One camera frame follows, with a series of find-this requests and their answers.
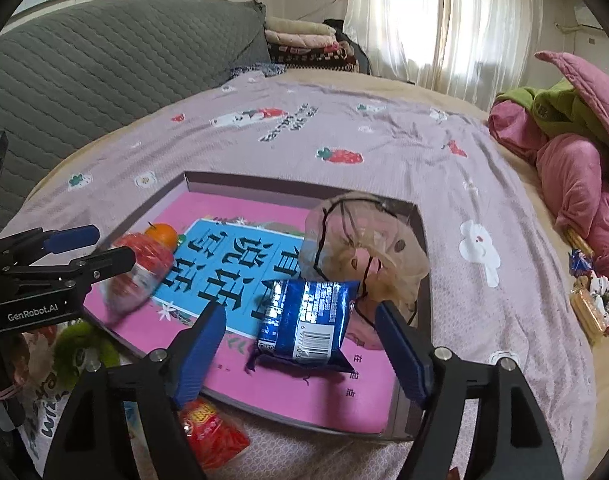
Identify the white patterned scrunchie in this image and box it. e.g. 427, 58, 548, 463
589, 271, 609, 328

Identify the green fuzzy ring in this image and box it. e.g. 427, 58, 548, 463
52, 320, 122, 391

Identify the green garment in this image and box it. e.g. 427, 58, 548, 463
495, 78, 609, 148

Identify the stack of folded blankets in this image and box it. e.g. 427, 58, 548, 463
264, 16, 369, 73

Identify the dark shallow box tray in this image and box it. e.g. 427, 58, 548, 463
81, 170, 433, 442

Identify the white sheer curtain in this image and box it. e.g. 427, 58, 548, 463
345, 0, 543, 110

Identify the red white snack bowl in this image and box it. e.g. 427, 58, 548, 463
100, 233, 174, 321

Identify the blue candy wrapper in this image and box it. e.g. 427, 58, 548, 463
569, 248, 593, 278

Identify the beige mesh drawstring bag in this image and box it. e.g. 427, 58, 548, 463
299, 192, 429, 351

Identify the purple strawberry bedsheet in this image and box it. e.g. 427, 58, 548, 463
5, 72, 597, 479

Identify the orange tangerine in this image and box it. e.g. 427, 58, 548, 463
144, 223, 178, 252

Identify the person's left hand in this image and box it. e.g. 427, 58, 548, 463
0, 325, 58, 401

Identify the pink blue book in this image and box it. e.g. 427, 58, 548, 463
83, 190, 401, 435

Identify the pink quilted comforter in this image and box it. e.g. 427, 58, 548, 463
487, 50, 609, 361

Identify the red snack packet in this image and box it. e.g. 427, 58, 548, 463
178, 396, 250, 470

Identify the grey quilted headboard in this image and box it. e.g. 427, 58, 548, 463
0, 0, 270, 232

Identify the yellow biscuit packet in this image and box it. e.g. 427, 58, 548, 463
570, 275, 607, 346

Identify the white air conditioner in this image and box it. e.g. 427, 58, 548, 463
574, 4, 603, 30

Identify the blue snack packet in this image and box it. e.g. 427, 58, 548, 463
247, 280, 360, 374

